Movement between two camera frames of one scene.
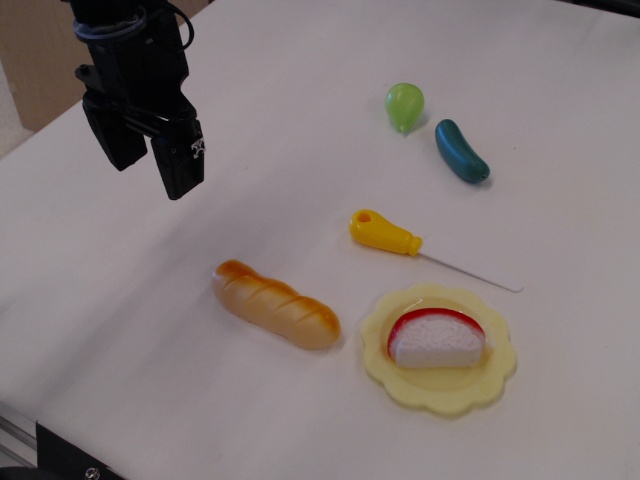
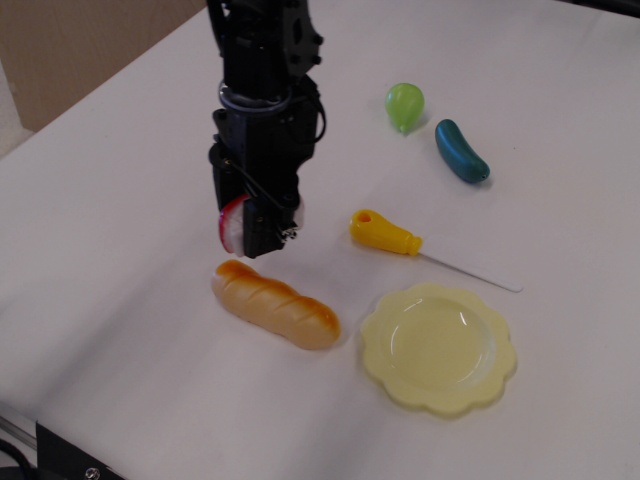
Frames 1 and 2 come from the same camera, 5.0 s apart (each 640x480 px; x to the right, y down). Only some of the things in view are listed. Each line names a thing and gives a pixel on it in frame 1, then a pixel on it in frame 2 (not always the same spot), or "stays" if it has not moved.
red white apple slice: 436,339 → 231,224
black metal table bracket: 60,459 stays
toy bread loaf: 304,321 stays
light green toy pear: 404,103 stays
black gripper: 138,73 → 259,154
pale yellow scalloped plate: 441,391 stays
